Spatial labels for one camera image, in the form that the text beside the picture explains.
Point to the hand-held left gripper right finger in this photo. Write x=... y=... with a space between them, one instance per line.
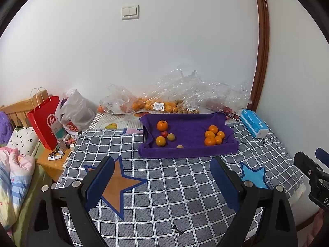
x=226 y=182

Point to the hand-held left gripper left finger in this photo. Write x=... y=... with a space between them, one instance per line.
x=100 y=182

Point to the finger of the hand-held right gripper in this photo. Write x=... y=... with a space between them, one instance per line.
x=305 y=162
x=322 y=154

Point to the small mandarin orange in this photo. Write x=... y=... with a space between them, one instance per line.
x=213 y=129
x=220 y=134
x=210 y=141
x=218 y=140
x=209 y=134

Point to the purple towel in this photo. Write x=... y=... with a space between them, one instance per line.
x=190 y=133

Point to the yellow-green round fruit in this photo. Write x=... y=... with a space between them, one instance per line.
x=171 y=136

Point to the large round orange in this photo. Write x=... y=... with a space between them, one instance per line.
x=160 y=141

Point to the small red fruit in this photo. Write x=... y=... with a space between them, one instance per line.
x=164 y=134

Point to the orange with green stem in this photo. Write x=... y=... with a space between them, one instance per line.
x=162 y=125

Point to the pile of small red fruits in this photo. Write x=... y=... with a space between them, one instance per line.
x=227 y=109

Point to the pile of yellow-brown fruits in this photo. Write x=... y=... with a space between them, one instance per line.
x=189 y=109

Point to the brown wooden baseboard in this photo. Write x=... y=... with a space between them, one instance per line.
x=305 y=223

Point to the wooden nightstand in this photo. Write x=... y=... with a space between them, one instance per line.
x=51 y=166

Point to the white tube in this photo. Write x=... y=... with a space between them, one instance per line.
x=55 y=157

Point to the grey checked star-print cloth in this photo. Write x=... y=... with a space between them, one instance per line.
x=167 y=185

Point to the printed cardboard box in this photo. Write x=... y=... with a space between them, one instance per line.
x=120 y=121

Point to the blue tissue pack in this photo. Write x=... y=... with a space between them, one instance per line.
x=252 y=121

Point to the green bed sheet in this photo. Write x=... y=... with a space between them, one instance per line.
x=28 y=211

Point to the white plastic bag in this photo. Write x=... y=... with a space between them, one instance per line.
x=77 y=108

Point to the red paper bag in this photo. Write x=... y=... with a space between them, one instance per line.
x=41 y=126

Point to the clear plastic bag of mandarins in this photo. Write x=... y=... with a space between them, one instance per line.
x=115 y=100

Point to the pile of bagged mandarins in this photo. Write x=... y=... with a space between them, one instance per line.
x=137 y=105

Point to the pink patterned quilt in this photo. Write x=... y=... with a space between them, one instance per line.
x=12 y=180

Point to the white patterned pillow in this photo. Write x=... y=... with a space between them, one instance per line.
x=23 y=140

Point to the large crumpled clear plastic bag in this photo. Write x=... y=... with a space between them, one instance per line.
x=180 y=87

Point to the wooden headboard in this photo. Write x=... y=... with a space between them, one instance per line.
x=18 y=110

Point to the purple plush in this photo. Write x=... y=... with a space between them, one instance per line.
x=5 y=127

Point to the brown wooden door frame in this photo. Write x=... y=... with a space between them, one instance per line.
x=263 y=43

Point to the white light switch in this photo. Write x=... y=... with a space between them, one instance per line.
x=130 y=12

